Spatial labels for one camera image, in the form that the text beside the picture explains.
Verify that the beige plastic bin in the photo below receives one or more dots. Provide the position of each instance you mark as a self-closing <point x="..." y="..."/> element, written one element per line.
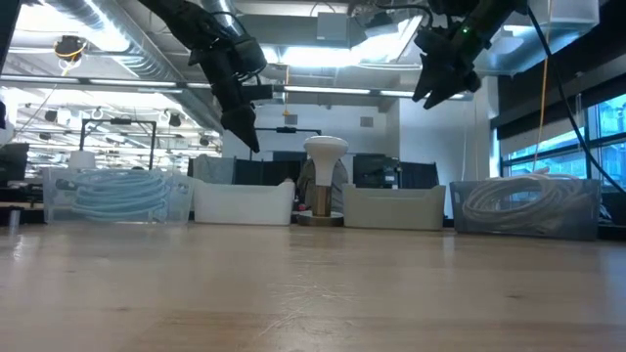
<point x="391" y="207"/>

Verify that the white mushroom table lamp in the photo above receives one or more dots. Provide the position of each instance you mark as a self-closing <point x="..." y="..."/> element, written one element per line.
<point x="325" y="151"/>

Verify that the black frame with camera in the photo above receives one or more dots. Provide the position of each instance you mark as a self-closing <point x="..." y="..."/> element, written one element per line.
<point x="286" y="129"/>

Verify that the white plastic bin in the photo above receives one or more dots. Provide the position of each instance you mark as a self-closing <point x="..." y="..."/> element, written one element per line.
<point x="244" y="205"/>

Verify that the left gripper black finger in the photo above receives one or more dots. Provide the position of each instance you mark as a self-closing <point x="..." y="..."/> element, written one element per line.
<point x="242" y="124"/>

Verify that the person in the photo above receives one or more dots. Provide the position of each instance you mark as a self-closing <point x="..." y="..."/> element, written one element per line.
<point x="338" y="181"/>

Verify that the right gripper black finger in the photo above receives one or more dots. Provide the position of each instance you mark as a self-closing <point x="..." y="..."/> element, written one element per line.
<point x="426" y="78"/>
<point x="442" y="90"/>

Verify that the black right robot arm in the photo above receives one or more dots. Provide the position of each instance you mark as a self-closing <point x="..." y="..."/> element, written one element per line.
<point x="489" y="14"/>

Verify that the grey ceiling box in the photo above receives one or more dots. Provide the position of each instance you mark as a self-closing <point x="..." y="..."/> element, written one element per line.
<point x="332" y="27"/>

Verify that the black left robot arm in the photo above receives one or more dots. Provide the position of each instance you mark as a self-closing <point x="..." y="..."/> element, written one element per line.
<point x="186" y="19"/>

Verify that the long ceiling light strip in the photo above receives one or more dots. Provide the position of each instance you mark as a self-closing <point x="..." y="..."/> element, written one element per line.
<point x="323" y="90"/>

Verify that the clear plastic bin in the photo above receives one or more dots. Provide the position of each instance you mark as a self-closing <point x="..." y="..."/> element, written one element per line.
<point x="183" y="200"/>

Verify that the dark office partition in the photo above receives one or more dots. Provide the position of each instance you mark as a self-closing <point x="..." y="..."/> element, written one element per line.
<point x="264" y="171"/>

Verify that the black computer monitors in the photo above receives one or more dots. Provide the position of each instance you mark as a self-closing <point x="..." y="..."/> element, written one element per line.
<point x="391" y="171"/>

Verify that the grey translucent plastic bin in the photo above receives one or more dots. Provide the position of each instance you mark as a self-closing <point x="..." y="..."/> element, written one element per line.
<point x="457" y="215"/>

